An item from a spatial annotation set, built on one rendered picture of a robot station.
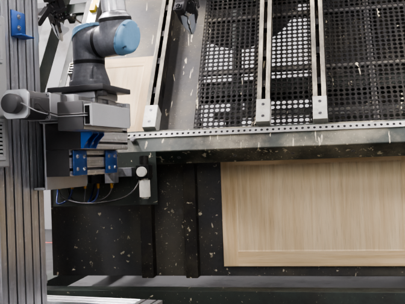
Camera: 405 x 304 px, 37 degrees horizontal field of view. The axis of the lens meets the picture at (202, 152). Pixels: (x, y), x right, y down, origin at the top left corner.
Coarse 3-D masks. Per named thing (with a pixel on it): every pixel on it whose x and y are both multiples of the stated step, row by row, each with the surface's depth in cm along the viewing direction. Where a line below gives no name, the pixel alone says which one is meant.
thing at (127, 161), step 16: (128, 160) 274; (144, 160) 267; (96, 176) 266; (112, 176) 265; (128, 176) 269; (144, 176) 266; (64, 192) 280; (80, 192) 279; (96, 192) 272; (112, 192) 276; (128, 192) 274; (144, 192) 266
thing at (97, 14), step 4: (92, 0) 338; (100, 0) 338; (96, 4) 336; (100, 4) 338; (96, 8) 334; (100, 8) 338; (96, 12) 332; (100, 12) 337; (88, 16) 332; (92, 16) 331; (96, 16) 332; (88, 20) 330; (92, 20) 329; (96, 20) 331
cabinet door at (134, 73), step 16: (112, 64) 311; (128, 64) 309; (144, 64) 307; (112, 80) 305; (128, 80) 303; (144, 80) 301; (128, 96) 298; (144, 96) 295; (144, 112) 290; (128, 128) 286
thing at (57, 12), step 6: (48, 0) 279; (54, 0) 280; (60, 0) 284; (54, 6) 283; (60, 6) 285; (54, 12) 284; (60, 12) 284; (48, 18) 288; (54, 18) 283; (60, 18) 286; (66, 18) 286
